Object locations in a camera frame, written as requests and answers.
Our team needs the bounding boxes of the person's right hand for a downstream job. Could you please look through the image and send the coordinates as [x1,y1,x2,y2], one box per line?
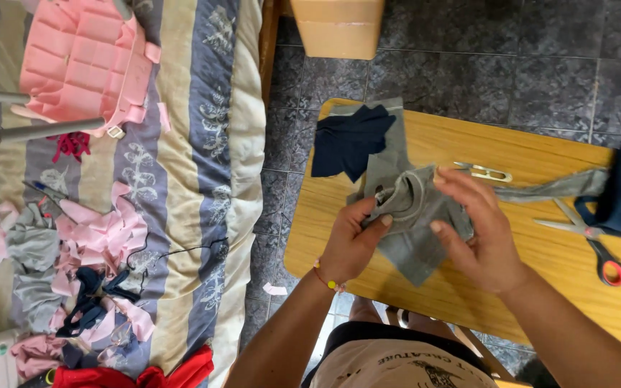
[429,165,532,295]

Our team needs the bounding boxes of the person's left hand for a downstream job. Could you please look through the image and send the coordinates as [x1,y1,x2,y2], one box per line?
[318,195,395,286]

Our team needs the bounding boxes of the small grey knit garment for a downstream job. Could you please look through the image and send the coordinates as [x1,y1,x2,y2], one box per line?
[346,164,475,288]

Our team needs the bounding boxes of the person's leg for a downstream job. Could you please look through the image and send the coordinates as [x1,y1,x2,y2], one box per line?
[348,295,386,325]

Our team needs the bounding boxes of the metal thread snips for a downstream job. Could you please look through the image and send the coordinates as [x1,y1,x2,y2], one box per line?
[453,161,514,183]

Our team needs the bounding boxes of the grey fabric strip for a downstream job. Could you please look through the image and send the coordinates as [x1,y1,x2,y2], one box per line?
[493,167,611,204]

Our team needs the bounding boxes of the navy fabric piece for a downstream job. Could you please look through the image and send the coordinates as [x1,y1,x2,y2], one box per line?
[311,104,397,184]

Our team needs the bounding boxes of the person's beige printed shirt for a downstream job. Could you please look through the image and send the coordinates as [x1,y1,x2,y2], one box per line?
[301,321,501,388]

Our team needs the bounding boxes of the black thread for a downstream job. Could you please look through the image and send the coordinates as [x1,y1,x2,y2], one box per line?
[126,232,229,294]

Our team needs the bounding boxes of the striped leaf print quilt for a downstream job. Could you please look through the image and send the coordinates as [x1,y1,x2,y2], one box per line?
[0,0,267,388]

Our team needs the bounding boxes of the heap of pink fabric scraps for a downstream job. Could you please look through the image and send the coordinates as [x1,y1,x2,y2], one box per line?
[51,181,156,346]

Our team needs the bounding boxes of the clear eyeglasses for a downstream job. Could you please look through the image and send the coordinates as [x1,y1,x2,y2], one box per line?
[96,320,134,363]

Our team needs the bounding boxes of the red fabric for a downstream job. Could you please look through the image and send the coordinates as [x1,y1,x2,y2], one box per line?
[51,345,215,388]

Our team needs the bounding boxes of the navy fabric scraps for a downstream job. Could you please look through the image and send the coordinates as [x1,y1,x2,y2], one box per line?
[55,266,142,338]

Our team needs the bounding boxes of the magenta fabric scrap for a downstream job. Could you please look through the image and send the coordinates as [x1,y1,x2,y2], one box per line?
[47,131,92,164]

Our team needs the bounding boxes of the blue pen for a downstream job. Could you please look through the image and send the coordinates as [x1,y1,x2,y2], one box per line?
[23,180,70,204]

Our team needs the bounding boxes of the crumpled grey fabric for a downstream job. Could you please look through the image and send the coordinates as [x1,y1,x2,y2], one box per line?
[5,202,64,335]

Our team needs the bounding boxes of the pink quilted backpack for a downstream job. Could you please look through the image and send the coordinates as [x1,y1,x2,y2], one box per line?
[10,0,162,139]

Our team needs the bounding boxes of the mauve fabric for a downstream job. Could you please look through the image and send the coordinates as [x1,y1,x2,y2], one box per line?
[10,333,69,379]

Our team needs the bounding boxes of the beaded red string bracelet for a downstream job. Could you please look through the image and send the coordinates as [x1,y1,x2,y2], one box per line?
[313,257,347,295]

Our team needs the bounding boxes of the black red handled scissors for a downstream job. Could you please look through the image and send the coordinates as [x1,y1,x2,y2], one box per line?
[533,198,621,288]

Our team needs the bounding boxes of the wooden bed frame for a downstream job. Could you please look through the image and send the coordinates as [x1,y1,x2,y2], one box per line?
[259,0,283,111]

